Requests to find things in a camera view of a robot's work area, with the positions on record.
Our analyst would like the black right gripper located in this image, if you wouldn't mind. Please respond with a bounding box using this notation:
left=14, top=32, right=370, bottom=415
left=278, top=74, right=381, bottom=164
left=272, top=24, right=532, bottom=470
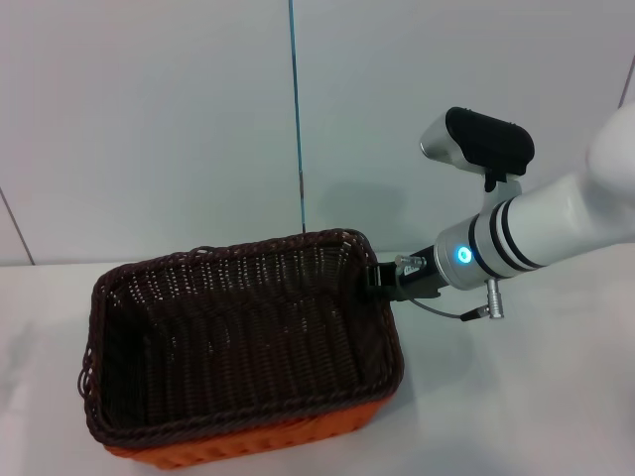
left=364, top=245, right=448, bottom=302

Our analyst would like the dark brown woven plastic basket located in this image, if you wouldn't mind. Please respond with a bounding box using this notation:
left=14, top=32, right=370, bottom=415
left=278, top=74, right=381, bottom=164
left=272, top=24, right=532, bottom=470
left=75, top=227, right=406, bottom=450

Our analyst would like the orange woven plastic basket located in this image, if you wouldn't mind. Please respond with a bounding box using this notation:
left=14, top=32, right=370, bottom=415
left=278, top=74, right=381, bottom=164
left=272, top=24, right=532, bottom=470
left=100, top=394, right=399, bottom=470

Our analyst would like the right wrist cable with plug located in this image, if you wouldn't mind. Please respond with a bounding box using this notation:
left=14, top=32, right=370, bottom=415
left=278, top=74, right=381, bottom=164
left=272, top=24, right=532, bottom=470
left=395, top=252, right=508, bottom=322

